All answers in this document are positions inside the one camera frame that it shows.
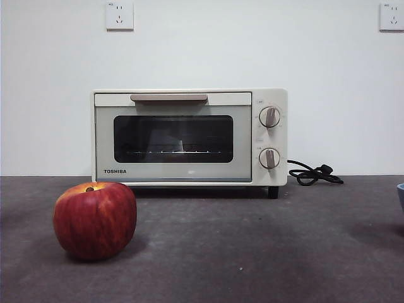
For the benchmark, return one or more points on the beige oven knob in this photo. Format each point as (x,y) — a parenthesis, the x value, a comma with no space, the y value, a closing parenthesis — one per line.
(269,158)
(270,117)

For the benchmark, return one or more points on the cream toaster oven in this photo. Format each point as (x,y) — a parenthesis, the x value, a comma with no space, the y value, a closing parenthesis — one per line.
(271,94)

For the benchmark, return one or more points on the red yellow apple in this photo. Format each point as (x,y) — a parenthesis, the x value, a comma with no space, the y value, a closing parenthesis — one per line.
(94,224)

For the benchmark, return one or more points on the blue ceramic bowl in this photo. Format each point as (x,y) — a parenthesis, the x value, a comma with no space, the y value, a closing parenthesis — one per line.
(401,195)

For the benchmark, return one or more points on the white wall socket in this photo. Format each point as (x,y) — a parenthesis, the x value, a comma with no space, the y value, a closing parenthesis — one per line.
(392,17)
(119,15)

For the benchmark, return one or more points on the black oven foot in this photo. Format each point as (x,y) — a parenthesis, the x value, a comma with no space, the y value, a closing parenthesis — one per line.
(273,192)

